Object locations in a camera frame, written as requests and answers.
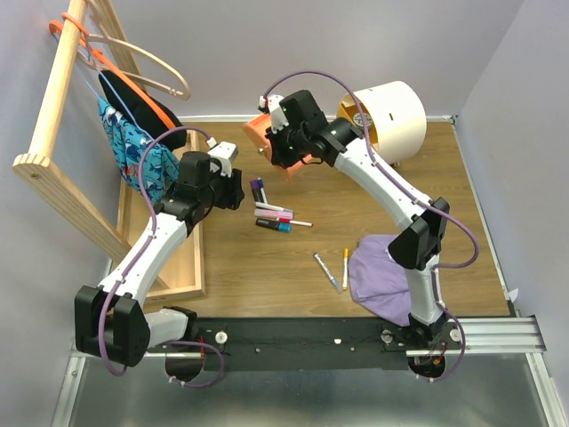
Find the wooden hanger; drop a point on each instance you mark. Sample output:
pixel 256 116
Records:
pixel 111 34

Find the orange top drawer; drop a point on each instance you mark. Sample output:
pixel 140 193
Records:
pixel 255 130

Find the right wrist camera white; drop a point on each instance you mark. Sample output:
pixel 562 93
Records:
pixel 270 104

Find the purple cloth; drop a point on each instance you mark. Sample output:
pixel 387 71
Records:
pixel 377 282

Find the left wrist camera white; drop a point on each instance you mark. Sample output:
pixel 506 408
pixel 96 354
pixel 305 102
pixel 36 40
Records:
pixel 222 157

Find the aluminium rail frame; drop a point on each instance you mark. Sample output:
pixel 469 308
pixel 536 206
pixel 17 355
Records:
pixel 499 379

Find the black blue capped highlighter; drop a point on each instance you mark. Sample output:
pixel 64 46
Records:
pixel 274 225

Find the yellow white pen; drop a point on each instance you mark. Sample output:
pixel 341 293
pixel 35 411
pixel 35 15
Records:
pixel 345 270

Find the round blue tin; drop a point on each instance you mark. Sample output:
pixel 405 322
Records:
pixel 363 121

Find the red capped white marker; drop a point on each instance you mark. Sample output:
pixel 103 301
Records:
pixel 295 222

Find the blue shark pattern garment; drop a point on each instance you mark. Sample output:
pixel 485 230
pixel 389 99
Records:
pixel 128 144

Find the grey silver pen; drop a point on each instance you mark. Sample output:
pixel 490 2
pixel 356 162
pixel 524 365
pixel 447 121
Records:
pixel 328 273

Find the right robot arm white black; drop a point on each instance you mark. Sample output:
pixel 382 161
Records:
pixel 420 219

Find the blue capped white marker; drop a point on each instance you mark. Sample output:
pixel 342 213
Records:
pixel 262 190

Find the purple black highlighter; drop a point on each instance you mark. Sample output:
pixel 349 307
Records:
pixel 256 192

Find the wooden clothes rack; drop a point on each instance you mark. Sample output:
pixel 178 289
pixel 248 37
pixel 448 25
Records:
pixel 59 179

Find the black garment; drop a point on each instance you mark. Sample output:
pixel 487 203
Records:
pixel 145 116

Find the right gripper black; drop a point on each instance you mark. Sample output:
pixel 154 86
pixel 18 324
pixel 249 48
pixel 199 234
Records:
pixel 278 157

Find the pink highlighter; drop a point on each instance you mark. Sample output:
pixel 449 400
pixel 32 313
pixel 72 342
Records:
pixel 274 215

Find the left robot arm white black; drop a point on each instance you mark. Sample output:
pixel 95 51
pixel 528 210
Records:
pixel 109 320

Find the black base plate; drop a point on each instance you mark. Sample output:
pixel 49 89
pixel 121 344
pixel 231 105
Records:
pixel 303 344

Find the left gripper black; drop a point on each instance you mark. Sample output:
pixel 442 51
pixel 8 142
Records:
pixel 233 197

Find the orange hanger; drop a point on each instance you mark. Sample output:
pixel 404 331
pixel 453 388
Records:
pixel 95 59

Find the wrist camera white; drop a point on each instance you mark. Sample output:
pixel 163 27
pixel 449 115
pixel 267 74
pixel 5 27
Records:
pixel 222 157
pixel 270 104

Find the wooden tray base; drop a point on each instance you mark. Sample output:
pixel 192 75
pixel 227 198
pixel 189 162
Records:
pixel 182 276

